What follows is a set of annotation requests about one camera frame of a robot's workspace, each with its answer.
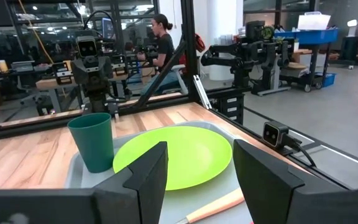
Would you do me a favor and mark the grey plastic tray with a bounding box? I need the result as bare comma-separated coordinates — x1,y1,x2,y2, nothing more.
65,120,254,224

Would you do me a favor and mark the white round pillar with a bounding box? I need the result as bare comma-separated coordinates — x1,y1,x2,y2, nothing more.
206,0,244,82

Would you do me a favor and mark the orange-handled metal fork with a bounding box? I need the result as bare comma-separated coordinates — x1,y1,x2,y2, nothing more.
175,187,246,224

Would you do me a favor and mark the yellow hanging cable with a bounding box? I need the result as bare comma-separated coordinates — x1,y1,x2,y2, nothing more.
17,0,55,65

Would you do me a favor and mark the black stand with white top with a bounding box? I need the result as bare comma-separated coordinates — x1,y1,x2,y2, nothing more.
339,19,358,67

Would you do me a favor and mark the grey chair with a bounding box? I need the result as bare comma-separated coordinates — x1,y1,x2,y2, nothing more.
162,64,189,95

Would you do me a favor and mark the small blue floor bin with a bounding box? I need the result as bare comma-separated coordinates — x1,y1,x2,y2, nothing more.
315,72,337,88

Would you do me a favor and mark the black drawer unit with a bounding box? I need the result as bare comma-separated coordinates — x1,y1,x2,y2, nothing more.
215,93,246,125

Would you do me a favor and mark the blue tabletop bin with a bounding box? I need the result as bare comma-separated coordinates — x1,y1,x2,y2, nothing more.
273,28,340,45

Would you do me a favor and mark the wooden background table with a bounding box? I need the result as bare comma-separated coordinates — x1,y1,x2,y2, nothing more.
35,73,131,113

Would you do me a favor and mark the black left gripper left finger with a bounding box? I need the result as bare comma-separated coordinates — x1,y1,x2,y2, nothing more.
0,141,169,224

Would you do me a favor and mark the table-level camera box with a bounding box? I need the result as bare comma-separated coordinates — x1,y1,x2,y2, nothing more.
262,121,291,149

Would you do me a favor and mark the white translucent box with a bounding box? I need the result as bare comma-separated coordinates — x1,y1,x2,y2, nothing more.
296,11,332,31

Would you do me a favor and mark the dark green plastic cup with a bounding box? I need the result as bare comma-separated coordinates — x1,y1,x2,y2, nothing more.
67,112,115,174

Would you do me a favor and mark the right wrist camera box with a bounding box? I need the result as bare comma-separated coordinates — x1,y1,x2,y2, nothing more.
75,35,99,58

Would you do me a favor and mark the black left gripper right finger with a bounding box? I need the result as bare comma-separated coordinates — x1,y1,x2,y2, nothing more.
233,139,358,224

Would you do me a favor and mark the person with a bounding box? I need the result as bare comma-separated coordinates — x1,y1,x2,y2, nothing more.
136,13,183,95

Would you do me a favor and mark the silver metal bracket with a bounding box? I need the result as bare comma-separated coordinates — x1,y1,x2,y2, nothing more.
193,74,213,110

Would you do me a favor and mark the lime green plate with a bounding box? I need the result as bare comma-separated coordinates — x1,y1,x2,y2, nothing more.
112,125,233,191

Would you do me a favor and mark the black background robot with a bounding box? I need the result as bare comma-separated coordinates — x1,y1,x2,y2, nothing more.
200,20,295,95

